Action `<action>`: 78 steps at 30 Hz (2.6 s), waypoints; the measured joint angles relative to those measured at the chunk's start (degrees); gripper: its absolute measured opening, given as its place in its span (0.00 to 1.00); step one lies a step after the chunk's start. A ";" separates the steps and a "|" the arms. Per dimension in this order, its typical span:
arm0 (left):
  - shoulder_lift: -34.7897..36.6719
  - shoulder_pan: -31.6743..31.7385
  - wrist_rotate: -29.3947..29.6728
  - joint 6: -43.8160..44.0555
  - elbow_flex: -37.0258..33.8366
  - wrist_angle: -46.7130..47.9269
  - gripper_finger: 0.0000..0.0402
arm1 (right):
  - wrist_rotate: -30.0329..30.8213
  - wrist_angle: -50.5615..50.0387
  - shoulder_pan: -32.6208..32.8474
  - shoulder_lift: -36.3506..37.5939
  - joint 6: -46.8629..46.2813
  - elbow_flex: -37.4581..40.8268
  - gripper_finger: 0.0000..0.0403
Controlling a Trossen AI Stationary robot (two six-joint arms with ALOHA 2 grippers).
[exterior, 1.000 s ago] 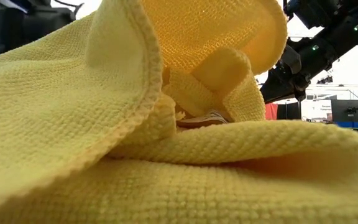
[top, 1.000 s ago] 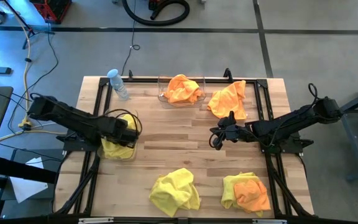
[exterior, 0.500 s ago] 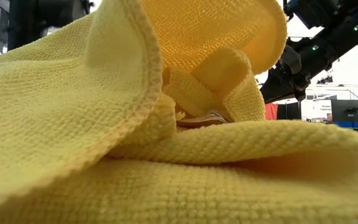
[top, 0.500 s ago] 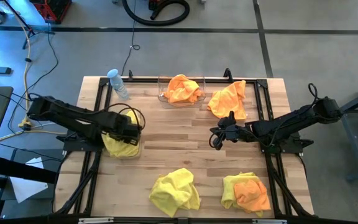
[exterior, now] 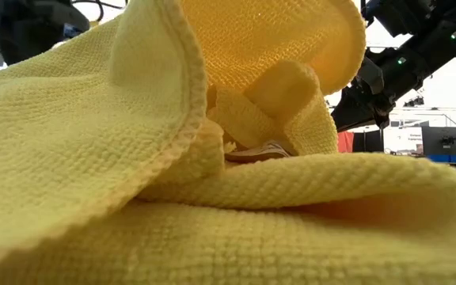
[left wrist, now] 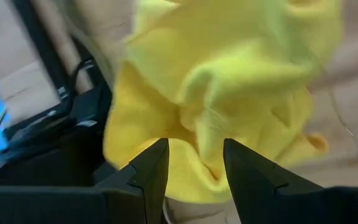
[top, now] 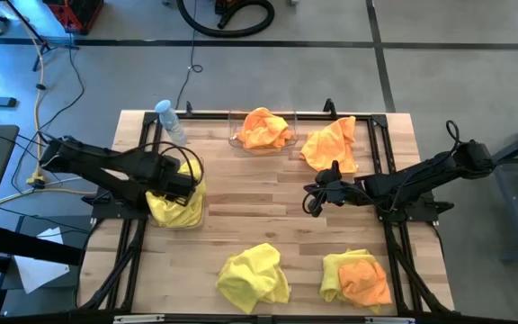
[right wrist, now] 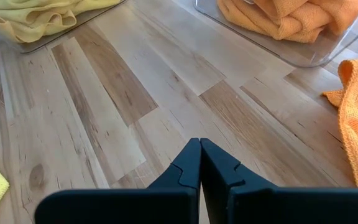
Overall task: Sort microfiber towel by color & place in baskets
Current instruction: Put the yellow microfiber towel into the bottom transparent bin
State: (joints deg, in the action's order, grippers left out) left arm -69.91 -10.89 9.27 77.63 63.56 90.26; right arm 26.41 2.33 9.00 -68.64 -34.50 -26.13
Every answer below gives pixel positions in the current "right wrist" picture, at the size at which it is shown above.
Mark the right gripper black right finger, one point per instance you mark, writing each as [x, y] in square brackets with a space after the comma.
[228, 202]

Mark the clear plastic bin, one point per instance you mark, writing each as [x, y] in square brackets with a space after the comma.
[306, 53]
[42, 46]

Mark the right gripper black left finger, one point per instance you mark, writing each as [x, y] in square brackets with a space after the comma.
[172, 205]

